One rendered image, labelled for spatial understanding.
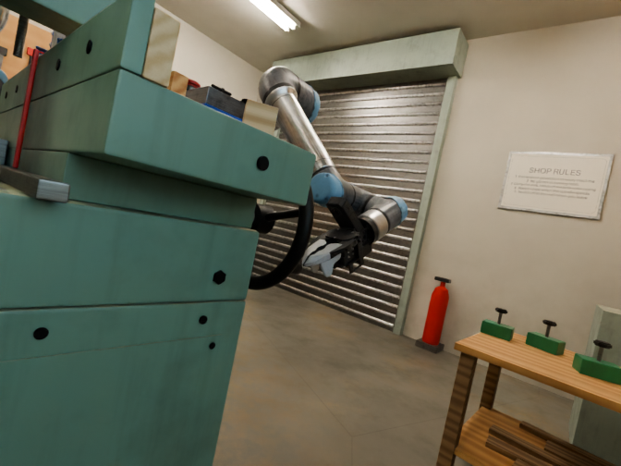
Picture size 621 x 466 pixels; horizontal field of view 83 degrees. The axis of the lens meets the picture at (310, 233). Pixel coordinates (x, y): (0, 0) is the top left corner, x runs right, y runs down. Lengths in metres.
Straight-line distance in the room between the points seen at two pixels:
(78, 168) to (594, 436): 2.22
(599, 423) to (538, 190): 1.64
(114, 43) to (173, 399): 0.35
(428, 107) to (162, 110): 3.37
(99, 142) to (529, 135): 3.18
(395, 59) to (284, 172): 3.32
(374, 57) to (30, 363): 3.64
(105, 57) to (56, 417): 0.30
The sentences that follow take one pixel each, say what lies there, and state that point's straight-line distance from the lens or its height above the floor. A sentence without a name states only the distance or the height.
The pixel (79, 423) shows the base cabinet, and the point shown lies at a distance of 0.42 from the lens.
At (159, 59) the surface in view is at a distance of 0.30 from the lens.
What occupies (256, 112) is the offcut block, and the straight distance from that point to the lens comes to 0.41.
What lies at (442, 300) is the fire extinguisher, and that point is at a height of 0.43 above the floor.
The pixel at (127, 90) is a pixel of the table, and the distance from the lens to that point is 0.29.
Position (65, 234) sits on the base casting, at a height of 0.77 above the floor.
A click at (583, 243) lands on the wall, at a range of 3.11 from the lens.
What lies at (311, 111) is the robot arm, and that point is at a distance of 1.14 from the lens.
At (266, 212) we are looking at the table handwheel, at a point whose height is 0.83.
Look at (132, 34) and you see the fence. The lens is 0.30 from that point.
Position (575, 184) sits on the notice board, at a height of 1.48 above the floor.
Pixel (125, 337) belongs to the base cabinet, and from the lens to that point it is 0.39.
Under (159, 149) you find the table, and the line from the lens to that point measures 0.29.
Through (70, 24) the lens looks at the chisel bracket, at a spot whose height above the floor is 1.00.
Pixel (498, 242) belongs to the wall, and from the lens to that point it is 3.15.
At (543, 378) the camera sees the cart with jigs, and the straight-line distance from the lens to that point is 1.29.
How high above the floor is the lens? 0.82
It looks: 2 degrees down
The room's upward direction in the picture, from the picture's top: 12 degrees clockwise
